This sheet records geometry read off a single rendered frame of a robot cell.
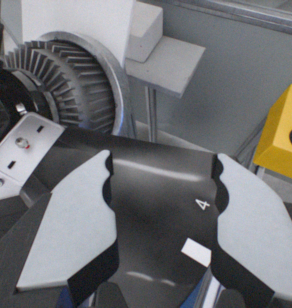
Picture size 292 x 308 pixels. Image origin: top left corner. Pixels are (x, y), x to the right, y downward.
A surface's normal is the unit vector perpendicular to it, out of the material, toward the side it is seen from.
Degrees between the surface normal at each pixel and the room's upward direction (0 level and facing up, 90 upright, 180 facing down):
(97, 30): 50
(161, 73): 0
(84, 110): 64
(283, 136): 0
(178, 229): 17
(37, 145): 7
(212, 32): 90
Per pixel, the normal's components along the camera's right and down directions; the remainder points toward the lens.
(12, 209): 0.44, 0.32
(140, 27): -0.05, -0.40
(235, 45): -0.46, 0.82
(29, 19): -0.38, 0.37
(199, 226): -0.11, -0.12
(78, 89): 0.67, -0.06
